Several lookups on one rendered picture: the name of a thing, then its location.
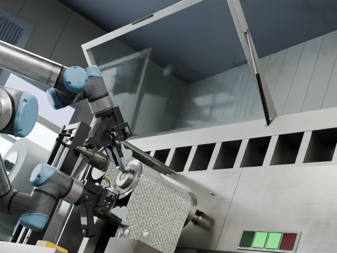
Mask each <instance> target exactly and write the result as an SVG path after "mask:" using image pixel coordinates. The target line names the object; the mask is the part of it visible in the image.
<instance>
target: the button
mask: <svg viewBox="0 0 337 253"><path fill-rule="evenodd" d="M36 246H44V247H52V248H58V249H60V250H62V251H64V252H66V253H67V252H68V251H67V250H66V249H64V248H62V247H60V246H58V245H55V244H53V243H51V242H49V241H43V240H38V241H37V243H36Z"/></svg>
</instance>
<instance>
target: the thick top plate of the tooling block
mask: <svg viewBox="0 0 337 253"><path fill-rule="evenodd" d="M104 253H163V252H161V251H159V250H157V249H156V248H154V247H152V246H150V245H148V244H146V243H144V242H143V241H141V240H139V239H131V238H118V237H110V239H109V242H108V244H107V247H106V249H105V252H104Z"/></svg>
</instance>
